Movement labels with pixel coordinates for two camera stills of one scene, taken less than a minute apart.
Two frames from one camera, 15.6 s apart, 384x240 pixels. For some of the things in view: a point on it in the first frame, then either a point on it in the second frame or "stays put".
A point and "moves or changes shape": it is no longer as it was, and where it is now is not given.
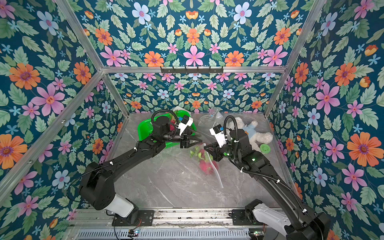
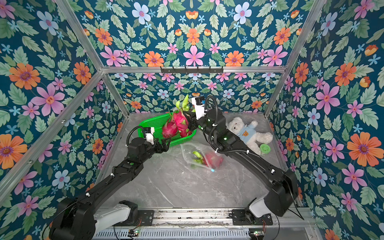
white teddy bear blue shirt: x=256 y=138 stays put
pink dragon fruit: x=200 y=153 moves or changes shape
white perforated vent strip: x=164 y=234 stays put
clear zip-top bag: x=206 y=165 moves or changes shape
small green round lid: x=265 y=148 stays put
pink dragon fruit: x=209 y=168 moves or changes shape
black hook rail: x=192 y=70 stays put
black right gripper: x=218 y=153 → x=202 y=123
